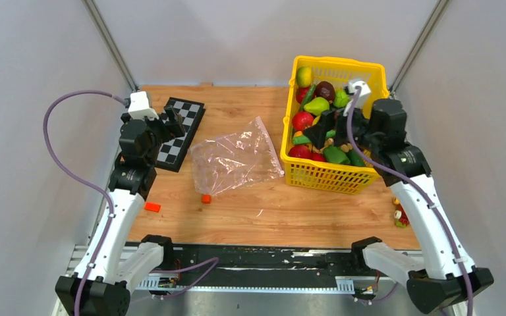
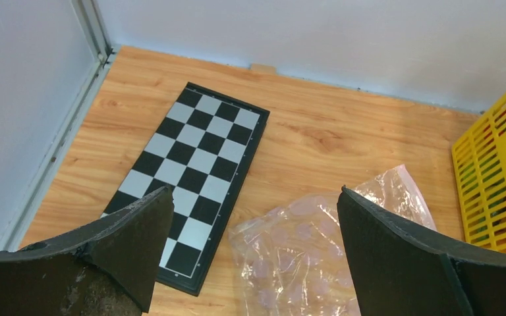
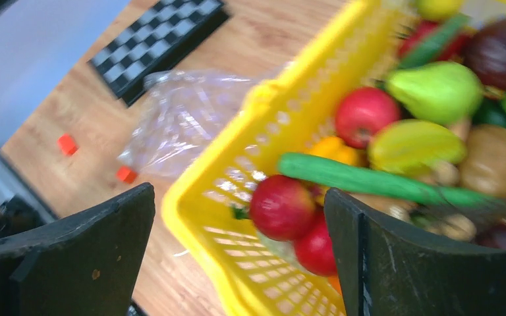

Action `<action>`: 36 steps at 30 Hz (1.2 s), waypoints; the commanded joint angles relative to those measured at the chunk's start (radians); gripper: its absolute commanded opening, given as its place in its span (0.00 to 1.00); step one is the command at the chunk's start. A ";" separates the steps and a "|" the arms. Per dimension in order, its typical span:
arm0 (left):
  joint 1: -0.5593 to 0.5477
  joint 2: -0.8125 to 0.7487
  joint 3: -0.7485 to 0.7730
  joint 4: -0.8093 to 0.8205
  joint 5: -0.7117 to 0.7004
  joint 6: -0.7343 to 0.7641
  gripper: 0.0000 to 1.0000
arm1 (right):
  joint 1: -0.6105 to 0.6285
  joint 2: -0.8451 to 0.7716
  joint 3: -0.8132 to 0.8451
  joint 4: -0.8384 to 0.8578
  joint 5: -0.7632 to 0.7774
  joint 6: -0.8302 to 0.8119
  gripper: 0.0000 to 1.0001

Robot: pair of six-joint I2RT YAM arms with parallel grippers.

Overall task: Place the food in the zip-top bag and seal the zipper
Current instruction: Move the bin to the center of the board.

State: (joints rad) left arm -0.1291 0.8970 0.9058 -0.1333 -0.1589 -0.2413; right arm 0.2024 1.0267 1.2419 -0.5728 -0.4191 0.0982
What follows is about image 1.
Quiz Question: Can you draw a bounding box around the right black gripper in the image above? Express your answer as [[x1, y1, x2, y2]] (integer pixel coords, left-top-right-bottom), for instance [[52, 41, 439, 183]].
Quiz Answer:
[[302, 97, 380, 153]]

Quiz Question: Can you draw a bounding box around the long green cucumber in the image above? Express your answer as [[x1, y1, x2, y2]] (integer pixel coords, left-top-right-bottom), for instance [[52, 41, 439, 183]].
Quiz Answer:
[[298, 85, 316, 111]]

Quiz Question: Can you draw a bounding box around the clear zip top bag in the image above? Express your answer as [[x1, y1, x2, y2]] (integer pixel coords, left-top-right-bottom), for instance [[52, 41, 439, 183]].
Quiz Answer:
[[188, 117, 285, 196]]

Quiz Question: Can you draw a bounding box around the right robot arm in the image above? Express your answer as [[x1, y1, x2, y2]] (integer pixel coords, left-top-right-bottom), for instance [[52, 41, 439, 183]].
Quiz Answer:
[[303, 99, 493, 315]]

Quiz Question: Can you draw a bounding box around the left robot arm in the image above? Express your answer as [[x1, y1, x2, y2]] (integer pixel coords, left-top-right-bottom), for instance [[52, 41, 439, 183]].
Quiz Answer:
[[55, 106, 185, 315]]

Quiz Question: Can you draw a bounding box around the red apple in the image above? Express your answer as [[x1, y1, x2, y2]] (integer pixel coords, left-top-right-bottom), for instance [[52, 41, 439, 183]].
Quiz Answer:
[[291, 111, 314, 132]]

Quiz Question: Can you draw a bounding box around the red tomato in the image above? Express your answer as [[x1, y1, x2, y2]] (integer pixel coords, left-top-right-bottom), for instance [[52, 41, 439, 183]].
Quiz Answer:
[[288, 144, 312, 159]]

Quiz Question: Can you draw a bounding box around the green pear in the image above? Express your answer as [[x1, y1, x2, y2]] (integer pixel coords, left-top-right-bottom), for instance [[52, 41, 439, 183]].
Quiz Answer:
[[303, 97, 330, 116]]

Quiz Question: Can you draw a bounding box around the green bell pepper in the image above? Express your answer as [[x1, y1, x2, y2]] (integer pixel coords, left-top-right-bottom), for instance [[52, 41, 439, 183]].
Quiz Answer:
[[323, 146, 351, 165]]

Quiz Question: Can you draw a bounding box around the black white chessboard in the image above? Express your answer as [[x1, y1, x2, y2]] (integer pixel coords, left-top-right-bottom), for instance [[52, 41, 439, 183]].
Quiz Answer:
[[153, 96, 206, 173]]

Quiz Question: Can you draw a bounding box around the light green vegetable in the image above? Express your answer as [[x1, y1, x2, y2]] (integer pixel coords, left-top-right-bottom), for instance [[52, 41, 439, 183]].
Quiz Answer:
[[333, 89, 351, 108]]

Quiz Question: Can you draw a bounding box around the yellow plastic basket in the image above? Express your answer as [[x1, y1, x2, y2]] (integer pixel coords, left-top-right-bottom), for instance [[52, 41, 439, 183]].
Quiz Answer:
[[280, 55, 390, 194]]

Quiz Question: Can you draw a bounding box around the yellow green mango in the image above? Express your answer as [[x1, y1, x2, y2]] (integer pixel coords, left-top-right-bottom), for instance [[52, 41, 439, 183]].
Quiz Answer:
[[296, 66, 314, 88]]

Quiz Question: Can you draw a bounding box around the small orange cube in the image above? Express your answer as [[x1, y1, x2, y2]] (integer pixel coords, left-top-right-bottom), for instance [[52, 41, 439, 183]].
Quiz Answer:
[[201, 194, 211, 204]]

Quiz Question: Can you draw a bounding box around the orange flat block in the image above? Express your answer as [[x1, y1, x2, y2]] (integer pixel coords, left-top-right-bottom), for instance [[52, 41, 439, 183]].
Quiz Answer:
[[144, 202, 161, 213]]

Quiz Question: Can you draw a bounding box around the colourful toy at table edge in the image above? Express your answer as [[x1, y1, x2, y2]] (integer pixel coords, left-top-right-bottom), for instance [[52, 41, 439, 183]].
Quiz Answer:
[[393, 198, 410, 228]]

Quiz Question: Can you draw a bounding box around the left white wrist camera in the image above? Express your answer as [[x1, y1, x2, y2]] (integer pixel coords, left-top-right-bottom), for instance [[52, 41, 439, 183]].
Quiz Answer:
[[128, 91, 159, 120]]

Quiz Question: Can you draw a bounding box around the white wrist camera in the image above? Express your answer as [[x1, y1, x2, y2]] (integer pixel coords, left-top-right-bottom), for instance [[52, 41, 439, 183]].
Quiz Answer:
[[128, 91, 159, 120], [343, 78, 372, 117]]

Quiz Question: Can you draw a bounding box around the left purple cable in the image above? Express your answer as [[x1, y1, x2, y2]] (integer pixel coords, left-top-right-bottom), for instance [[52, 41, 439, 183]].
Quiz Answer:
[[42, 90, 128, 316]]

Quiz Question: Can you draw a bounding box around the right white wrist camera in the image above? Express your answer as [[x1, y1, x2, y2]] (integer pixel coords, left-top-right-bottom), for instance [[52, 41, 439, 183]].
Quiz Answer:
[[343, 78, 372, 117]]

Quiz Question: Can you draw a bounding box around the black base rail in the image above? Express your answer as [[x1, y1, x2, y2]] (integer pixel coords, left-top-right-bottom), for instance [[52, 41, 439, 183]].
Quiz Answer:
[[137, 236, 385, 294]]

